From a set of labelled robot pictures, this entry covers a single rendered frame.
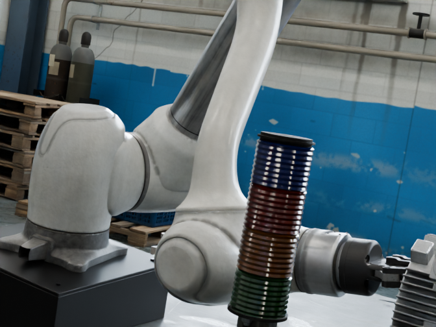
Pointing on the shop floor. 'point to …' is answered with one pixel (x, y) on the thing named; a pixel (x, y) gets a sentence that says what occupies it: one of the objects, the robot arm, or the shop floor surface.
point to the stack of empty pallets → (21, 138)
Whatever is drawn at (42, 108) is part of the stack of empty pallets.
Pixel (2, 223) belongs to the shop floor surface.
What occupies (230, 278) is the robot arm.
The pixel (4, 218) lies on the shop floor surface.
